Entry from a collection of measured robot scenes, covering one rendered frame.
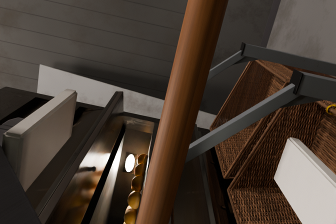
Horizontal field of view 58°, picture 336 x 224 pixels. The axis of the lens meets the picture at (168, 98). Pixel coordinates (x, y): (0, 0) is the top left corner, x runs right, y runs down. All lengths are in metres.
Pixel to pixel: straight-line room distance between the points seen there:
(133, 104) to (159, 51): 0.77
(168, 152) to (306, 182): 0.12
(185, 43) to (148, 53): 3.59
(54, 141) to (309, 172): 0.13
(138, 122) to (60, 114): 1.66
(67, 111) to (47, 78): 3.80
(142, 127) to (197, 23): 1.62
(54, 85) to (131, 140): 2.22
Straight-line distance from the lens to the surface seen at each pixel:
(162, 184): 0.27
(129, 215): 1.47
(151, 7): 3.79
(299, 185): 0.18
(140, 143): 1.87
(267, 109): 0.63
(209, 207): 1.12
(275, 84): 1.73
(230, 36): 3.84
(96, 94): 3.66
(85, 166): 1.06
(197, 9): 0.23
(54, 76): 3.91
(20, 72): 4.32
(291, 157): 0.19
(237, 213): 1.16
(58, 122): 0.16
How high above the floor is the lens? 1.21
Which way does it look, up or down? 3 degrees down
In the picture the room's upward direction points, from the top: 78 degrees counter-clockwise
